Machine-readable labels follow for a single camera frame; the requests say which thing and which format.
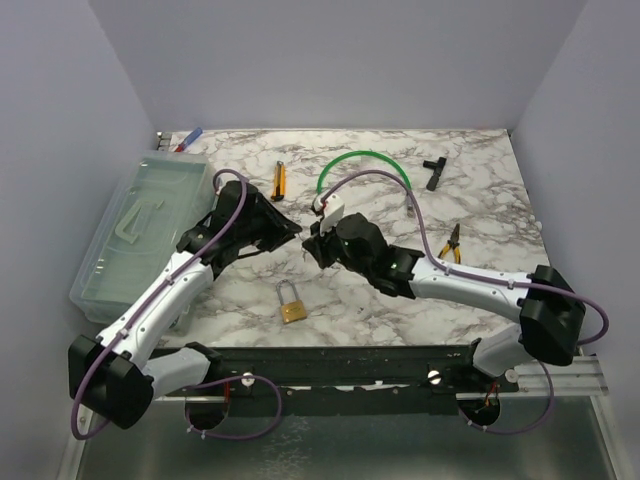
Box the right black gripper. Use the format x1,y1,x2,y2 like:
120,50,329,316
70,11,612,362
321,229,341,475
303,215,372,280

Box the green cable lock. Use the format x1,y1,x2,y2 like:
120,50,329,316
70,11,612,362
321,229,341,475
317,149,417,217

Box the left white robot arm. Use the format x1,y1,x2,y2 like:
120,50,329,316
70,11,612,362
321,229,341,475
68,180,302,429

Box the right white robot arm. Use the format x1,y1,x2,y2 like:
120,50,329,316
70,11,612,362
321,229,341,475
303,214,585,392

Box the yellow utility knife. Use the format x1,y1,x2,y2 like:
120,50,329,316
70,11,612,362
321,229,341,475
271,161,286,202

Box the brass padlock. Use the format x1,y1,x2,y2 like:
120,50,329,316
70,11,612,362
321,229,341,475
276,279,307,324

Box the clear plastic storage box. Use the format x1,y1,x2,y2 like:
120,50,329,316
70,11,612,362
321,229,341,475
69,151,215,325

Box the black T-shaped tool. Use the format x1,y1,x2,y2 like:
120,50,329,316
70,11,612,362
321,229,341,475
422,157,447,192

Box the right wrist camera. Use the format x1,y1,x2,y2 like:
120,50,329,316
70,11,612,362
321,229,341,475
311,193,345,236

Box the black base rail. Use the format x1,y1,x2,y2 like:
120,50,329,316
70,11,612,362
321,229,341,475
168,345,517,417

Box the yellow handled pliers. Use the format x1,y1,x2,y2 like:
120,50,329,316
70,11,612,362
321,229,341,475
438,223,461,264

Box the aluminium extrusion rail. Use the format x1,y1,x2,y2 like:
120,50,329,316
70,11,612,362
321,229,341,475
500,356,609,397

